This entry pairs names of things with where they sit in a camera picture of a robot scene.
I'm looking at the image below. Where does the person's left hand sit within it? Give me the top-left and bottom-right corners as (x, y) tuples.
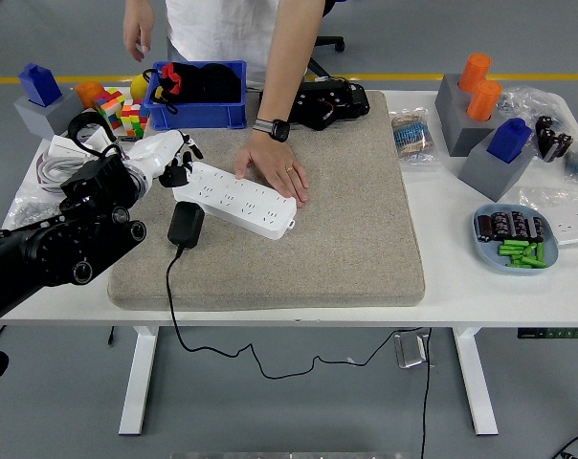
(233, 131), (310, 208)

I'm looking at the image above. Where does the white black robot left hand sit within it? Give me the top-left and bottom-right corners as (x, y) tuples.
(125, 128), (205, 189)

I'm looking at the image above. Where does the person's right hand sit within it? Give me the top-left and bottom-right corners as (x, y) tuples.
(122, 11), (156, 63)

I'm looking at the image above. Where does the white power strip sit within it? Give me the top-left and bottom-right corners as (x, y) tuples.
(172, 161), (299, 241)

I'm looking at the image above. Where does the black plug adapter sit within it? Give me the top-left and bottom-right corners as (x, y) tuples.
(167, 201), (206, 250)

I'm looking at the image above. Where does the black wristwatch striped band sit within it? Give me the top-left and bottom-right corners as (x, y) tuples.
(252, 118), (291, 143)

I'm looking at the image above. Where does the multicolour puzzle cube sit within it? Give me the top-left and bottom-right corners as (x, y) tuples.
(120, 99), (149, 139)
(92, 88), (126, 129)

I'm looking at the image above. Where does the yellow ball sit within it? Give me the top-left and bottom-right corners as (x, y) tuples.
(129, 72), (152, 100)

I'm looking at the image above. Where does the blue plastic bin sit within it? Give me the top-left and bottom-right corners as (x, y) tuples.
(143, 60), (248, 131)

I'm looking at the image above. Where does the person's torso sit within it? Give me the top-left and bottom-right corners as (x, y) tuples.
(163, 0), (290, 90)

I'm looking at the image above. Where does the orange plastic cup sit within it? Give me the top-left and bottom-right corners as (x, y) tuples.
(73, 81), (106, 109)

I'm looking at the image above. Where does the grey-brown mat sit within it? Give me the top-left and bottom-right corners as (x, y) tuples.
(106, 90), (427, 312)

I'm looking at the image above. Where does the black cloth pouch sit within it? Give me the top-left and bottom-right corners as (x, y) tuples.
(178, 62), (243, 104)

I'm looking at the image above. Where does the black electronic device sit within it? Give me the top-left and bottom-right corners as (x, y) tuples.
(286, 78), (370, 131)

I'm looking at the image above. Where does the blue plastic block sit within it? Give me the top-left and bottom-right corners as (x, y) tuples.
(18, 63), (63, 107)
(486, 118), (533, 164)

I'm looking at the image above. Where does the black office chair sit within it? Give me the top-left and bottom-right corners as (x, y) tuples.
(303, 0), (346, 81)

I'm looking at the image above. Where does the clear bag of screws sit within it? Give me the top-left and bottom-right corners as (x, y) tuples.
(4, 190), (65, 230)

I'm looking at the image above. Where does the clear bag of resistors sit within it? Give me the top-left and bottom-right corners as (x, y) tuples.
(388, 107), (443, 166)

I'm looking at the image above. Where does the tall grey block holder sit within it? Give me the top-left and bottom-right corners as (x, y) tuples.
(434, 74), (503, 158)

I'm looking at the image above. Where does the dark cylindrical capacitor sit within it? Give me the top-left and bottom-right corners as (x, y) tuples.
(476, 214), (496, 243)
(525, 215), (545, 243)
(508, 209), (529, 239)
(490, 211), (513, 240)

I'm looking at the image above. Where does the orange plastic cylinder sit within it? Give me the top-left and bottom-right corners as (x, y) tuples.
(466, 79), (503, 121)
(457, 53), (492, 95)

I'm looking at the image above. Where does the light blue plate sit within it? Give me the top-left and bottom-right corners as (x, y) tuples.
(471, 203), (560, 276)

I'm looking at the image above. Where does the white table leg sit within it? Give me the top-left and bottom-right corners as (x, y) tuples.
(451, 327), (500, 437)
(118, 326), (160, 437)

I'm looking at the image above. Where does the crumpled clear plastic bag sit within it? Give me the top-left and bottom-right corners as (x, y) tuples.
(497, 84), (566, 130)

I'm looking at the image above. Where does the clear flat plastic bag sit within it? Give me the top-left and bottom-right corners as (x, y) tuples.
(518, 184), (578, 250)

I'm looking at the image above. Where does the large dark capacitor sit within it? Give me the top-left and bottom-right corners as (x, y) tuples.
(549, 133), (573, 164)
(534, 116), (557, 159)

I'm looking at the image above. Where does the white socket panel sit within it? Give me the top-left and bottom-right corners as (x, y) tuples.
(546, 205), (578, 248)

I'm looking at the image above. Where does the black table control panel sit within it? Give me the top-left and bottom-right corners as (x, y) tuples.
(517, 327), (578, 339)

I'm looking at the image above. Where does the black red drawstring pouch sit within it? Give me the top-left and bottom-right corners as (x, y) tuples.
(147, 61), (183, 116)

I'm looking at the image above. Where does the white wall plate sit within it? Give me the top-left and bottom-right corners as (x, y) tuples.
(84, 127), (111, 150)

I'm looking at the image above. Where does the white switch box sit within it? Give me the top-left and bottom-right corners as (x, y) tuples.
(47, 135), (90, 159)

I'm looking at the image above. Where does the white power strip cord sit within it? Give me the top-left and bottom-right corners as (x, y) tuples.
(34, 151), (92, 193)

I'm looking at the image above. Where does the thin black adapter cord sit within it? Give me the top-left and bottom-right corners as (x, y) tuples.
(164, 244), (427, 382)

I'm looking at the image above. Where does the metal bracket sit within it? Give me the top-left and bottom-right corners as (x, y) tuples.
(392, 330), (432, 369)

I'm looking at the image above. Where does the black hanging cable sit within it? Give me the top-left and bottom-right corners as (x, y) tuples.
(420, 327), (434, 459)

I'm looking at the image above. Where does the black floor cable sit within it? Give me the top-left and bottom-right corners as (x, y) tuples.
(551, 427), (578, 459)

